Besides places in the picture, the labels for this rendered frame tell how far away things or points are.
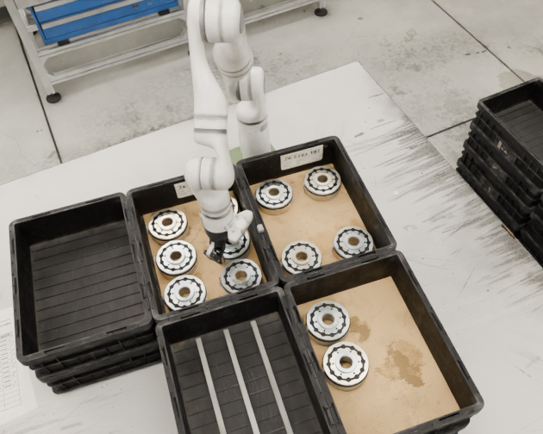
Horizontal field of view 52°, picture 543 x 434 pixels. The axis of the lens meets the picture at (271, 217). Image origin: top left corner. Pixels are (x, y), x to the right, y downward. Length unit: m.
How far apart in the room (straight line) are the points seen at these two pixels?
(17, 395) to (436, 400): 1.01
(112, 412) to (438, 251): 0.97
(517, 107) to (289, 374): 1.55
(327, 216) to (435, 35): 2.20
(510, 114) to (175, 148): 1.31
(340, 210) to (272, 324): 0.38
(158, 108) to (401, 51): 1.41
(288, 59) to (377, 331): 2.21
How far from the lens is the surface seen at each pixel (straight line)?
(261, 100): 1.57
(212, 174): 1.16
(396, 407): 1.31
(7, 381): 1.62
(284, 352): 1.34
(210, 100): 1.16
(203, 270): 1.45
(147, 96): 3.19
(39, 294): 1.54
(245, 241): 1.45
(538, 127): 2.41
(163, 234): 1.50
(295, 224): 1.51
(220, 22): 1.16
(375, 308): 1.40
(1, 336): 1.68
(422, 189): 1.79
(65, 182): 1.92
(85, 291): 1.50
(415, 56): 3.40
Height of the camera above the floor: 2.07
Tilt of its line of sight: 54 degrees down
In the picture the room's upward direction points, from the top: 3 degrees counter-clockwise
